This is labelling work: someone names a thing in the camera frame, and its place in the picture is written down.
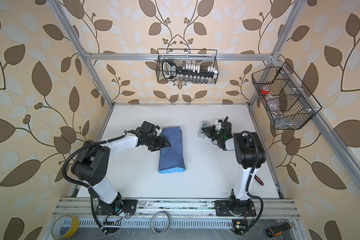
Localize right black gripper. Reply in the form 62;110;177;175
202;125;224;141

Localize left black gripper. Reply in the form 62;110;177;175
146;135;173;151

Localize blue wrapping paper sheet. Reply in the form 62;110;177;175
158;127;186;174

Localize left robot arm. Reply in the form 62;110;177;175
62;121;171;214

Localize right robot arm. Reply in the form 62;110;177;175
200;118;266;209

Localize black socket set holder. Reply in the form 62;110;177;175
161;60;219;81

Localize yellow tape roll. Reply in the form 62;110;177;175
51;215;80;240

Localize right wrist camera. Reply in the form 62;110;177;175
215;119;224;131

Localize back wire basket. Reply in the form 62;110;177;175
156;48;219;85

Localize wire basket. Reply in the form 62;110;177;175
156;48;219;85
252;63;322;130

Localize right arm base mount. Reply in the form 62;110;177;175
214;199;257;218

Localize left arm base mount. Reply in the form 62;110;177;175
96;199;138;216

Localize right wire basket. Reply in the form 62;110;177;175
252;63;322;130

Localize grey cable loop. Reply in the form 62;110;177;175
150;211;171;235

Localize orange handled screwdriver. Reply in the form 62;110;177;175
265;223;295;238

